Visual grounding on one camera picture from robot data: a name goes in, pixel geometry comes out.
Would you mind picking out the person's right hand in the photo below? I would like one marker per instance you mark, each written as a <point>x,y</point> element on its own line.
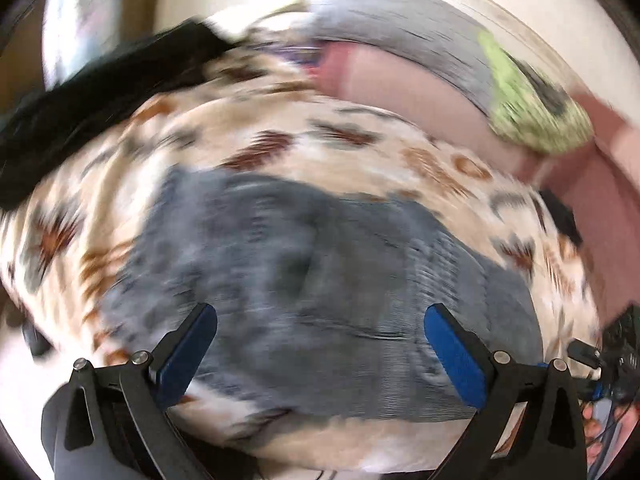
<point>597,425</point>

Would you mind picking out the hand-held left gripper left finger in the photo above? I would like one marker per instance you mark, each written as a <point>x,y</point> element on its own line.
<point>185,350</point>

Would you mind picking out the grey quilted pillow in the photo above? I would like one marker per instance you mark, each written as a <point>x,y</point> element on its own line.
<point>400,25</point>

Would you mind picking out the green printed cloth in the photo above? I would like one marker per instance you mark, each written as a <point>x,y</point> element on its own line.
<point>515,110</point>

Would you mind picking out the purple packet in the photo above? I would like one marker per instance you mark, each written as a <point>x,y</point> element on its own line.
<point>300,55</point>

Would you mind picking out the white folded cloth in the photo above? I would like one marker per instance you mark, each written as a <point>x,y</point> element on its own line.
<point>280,20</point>

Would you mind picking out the blue denim pants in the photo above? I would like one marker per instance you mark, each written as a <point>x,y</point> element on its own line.
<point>300,270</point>

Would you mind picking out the small black cloth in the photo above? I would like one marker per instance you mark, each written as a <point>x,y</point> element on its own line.
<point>562,215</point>

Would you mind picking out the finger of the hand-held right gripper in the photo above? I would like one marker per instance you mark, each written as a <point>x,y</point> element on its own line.
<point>586,352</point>
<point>592,390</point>

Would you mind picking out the leaf print blanket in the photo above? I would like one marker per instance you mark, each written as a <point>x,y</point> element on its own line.
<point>350,160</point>

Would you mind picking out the dark grey cloth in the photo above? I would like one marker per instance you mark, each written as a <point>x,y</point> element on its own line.
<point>545,90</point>

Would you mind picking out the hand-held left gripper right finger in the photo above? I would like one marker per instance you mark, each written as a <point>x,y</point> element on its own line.
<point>452,350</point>

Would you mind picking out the pink bolster cushion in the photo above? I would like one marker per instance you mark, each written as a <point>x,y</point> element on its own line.
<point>400,90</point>

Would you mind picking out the patterned glass window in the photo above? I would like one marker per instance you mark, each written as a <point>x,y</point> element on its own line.
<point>75,25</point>

